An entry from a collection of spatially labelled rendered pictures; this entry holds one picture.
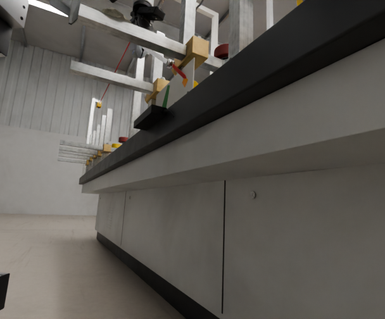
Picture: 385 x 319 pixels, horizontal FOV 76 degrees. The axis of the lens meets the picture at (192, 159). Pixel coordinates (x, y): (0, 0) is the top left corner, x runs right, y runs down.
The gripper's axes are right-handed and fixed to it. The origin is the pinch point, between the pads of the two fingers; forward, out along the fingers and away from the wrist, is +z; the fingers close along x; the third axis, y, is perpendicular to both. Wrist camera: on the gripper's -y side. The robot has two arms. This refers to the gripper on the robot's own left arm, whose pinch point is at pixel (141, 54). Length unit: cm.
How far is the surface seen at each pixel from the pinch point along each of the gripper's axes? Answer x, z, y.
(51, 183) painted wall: -229, 6, 714
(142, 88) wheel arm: -1.8, 12.2, 0.0
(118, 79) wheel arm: 6.1, 11.4, 2.8
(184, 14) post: 1.1, -4.2, -21.2
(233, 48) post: 9.1, 21.0, -43.3
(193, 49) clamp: 4.1, 12.2, -28.2
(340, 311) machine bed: -10, 69, -56
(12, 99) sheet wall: -110, -225, 766
